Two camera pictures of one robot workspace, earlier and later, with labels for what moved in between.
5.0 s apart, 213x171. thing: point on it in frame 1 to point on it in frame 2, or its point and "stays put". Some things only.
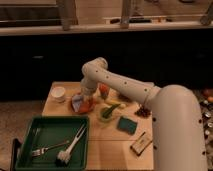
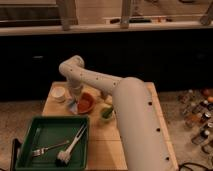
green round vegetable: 106,112 stays put
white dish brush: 63,157 stays put
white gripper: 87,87 to 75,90
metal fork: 44,150 stays put
